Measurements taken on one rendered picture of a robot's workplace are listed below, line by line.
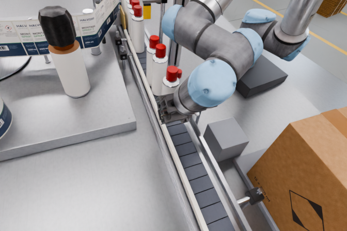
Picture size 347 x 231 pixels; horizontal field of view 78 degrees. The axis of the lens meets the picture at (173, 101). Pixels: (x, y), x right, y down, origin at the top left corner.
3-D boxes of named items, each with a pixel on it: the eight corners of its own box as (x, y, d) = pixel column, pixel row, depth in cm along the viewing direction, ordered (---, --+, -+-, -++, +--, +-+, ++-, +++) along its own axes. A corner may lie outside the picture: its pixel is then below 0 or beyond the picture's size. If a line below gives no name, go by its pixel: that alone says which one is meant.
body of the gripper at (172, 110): (154, 99, 60) (163, 87, 49) (182, 94, 63) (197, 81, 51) (160, 126, 59) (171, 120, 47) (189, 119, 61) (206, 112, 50)
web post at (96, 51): (90, 50, 95) (80, 8, 81) (100, 48, 97) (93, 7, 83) (91, 56, 92) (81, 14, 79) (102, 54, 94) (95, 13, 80)
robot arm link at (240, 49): (224, 11, 45) (191, 40, 41) (272, 35, 41) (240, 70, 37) (219, 39, 52) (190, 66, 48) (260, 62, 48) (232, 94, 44)
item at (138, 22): (131, 48, 99) (129, 3, 84) (142, 46, 101) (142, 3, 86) (134, 54, 96) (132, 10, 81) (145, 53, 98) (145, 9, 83)
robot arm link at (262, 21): (242, 31, 100) (255, 1, 90) (268, 44, 95) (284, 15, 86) (230, 38, 93) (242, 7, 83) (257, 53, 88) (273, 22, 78)
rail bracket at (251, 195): (217, 212, 60) (236, 192, 48) (239, 203, 62) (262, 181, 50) (223, 225, 58) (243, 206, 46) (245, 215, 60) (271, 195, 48)
